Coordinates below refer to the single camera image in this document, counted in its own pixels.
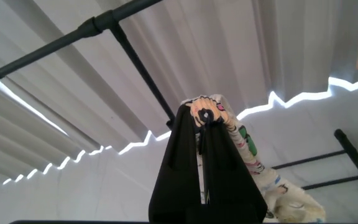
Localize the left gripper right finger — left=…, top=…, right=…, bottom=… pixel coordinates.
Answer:
left=201, top=119, right=269, bottom=223

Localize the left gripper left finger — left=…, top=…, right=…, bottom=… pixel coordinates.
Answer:
left=148, top=104, right=205, bottom=223

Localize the cream printed garment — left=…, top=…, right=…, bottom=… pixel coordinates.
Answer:
left=180, top=93, right=326, bottom=223

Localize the white curtain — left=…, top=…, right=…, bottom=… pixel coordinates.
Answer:
left=0, top=0, right=358, bottom=191

